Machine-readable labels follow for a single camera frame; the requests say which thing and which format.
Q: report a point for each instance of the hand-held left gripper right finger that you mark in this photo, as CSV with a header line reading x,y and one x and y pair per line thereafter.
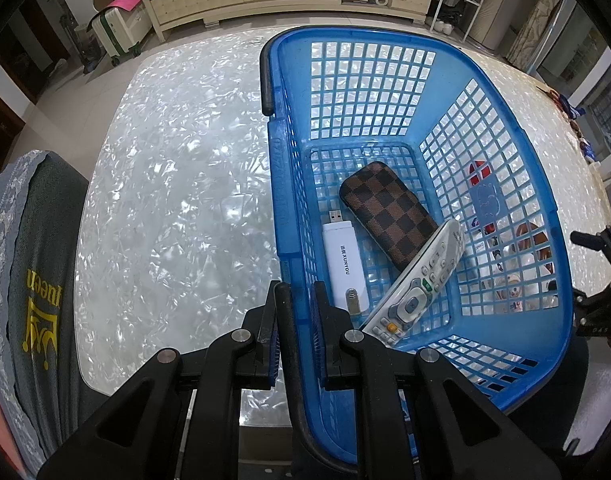
x,y
319,345

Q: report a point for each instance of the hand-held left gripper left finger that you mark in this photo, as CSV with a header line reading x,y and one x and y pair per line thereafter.
x,y
272,355

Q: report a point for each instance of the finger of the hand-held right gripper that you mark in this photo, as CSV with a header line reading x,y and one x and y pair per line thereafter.
x,y
588,239
590,302

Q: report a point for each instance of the white USB dongle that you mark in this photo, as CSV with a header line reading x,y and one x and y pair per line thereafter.
x,y
340,260

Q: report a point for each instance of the white remote control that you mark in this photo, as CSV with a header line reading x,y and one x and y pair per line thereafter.
x,y
420,290

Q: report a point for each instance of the brown checkered case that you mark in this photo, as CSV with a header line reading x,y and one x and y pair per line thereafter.
x,y
385,210

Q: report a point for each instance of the blue plastic basket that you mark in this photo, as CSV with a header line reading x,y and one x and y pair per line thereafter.
x,y
385,35

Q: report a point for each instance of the beige curtain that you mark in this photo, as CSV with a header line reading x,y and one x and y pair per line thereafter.
x,y
535,25

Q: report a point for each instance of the cream suitcase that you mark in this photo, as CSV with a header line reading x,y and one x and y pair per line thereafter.
x,y
123,30

